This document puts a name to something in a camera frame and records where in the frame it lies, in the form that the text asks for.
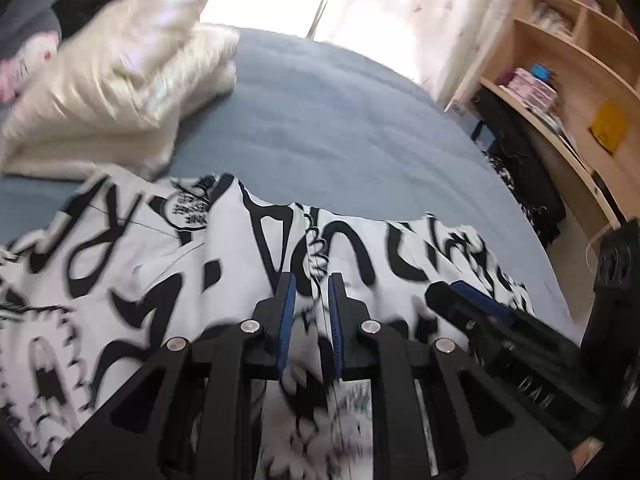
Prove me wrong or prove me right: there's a row of shelf books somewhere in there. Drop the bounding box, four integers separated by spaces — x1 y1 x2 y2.
529 0 601 37

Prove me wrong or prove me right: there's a black cloth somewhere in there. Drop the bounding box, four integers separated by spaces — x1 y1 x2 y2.
74 0 132 27

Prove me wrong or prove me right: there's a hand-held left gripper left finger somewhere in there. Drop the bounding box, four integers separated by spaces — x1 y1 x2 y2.
50 272 298 480

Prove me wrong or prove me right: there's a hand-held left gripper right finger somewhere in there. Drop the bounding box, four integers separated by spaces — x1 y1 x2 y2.
327 272 576 480

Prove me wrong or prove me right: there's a white cable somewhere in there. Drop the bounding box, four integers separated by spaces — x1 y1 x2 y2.
584 224 621 266

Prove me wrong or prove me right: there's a cream puffer jacket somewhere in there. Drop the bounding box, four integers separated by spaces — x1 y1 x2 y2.
0 0 241 183

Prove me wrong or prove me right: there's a blue-grey bed cover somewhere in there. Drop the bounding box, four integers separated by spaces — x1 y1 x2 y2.
0 27 583 346

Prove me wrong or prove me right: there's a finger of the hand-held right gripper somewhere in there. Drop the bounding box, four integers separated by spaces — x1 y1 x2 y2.
425 280 526 346

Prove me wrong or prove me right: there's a pink and white plush cat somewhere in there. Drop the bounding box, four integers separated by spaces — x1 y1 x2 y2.
0 30 63 103

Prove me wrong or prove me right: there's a blue-grey folded duvet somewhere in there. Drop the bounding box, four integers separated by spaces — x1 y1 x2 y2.
0 0 86 46

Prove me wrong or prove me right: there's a yellow book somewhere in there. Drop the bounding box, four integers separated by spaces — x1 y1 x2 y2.
587 101 628 155

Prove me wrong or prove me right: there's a wooden bookshelf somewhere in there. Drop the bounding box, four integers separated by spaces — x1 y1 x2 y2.
445 0 640 251

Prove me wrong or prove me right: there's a black and white printed garment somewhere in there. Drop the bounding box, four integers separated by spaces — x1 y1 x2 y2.
0 170 536 480

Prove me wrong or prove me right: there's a black bag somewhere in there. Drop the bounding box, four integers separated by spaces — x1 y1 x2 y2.
470 87 568 248

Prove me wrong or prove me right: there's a pale floral curtain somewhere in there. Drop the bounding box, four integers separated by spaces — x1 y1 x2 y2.
125 0 531 106

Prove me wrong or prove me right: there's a stack of pink boxes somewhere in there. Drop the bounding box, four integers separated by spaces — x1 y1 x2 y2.
505 67 558 116

